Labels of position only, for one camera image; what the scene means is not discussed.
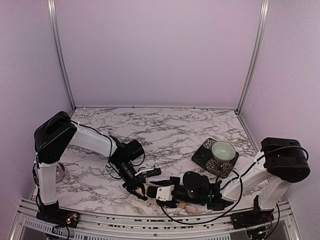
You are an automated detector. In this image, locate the beige folding umbrella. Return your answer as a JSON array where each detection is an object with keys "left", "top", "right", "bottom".
[{"left": 134, "top": 195, "right": 197, "bottom": 213}]

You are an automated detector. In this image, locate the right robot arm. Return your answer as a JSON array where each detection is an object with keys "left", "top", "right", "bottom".
[{"left": 146, "top": 137, "right": 311, "bottom": 229}]

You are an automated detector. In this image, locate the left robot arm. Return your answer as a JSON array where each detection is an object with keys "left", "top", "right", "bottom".
[{"left": 32, "top": 111, "right": 148, "bottom": 225}]

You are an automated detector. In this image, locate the black floral square plate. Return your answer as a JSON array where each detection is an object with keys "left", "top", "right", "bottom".
[{"left": 191, "top": 138, "right": 240, "bottom": 179}]

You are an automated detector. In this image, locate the pale green ceramic bowl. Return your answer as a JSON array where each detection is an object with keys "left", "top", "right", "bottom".
[{"left": 211, "top": 141, "right": 236, "bottom": 162}]

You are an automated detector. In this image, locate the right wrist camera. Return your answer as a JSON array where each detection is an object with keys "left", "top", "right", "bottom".
[{"left": 156, "top": 185, "right": 175, "bottom": 202}]

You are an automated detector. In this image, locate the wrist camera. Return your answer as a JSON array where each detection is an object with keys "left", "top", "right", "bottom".
[
  {"left": 156, "top": 185, "right": 175, "bottom": 202},
  {"left": 135, "top": 167, "right": 162, "bottom": 178}
]

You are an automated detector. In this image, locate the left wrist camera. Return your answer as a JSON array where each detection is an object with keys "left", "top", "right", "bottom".
[{"left": 135, "top": 167, "right": 162, "bottom": 178}]

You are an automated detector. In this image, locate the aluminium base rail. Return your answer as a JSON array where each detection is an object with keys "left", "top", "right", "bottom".
[{"left": 8, "top": 199, "right": 301, "bottom": 240}]

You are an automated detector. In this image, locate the left aluminium frame post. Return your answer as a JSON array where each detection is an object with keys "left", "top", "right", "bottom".
[{"left": 47, "top": 0, "right": 76, "bottom": 113}]

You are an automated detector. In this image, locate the aluminium frame post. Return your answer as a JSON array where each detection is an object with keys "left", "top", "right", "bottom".
[
  {"left": 47, "top": 0, "right": 76, "bottom": 113},
  {"left": 235, "top": 0, "right": 270, "bottom": 115}
]

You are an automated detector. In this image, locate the right aluminium frame post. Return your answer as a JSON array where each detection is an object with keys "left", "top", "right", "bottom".
[{"left": 235, "top": 0, "right": 270, "bottom": 115}]

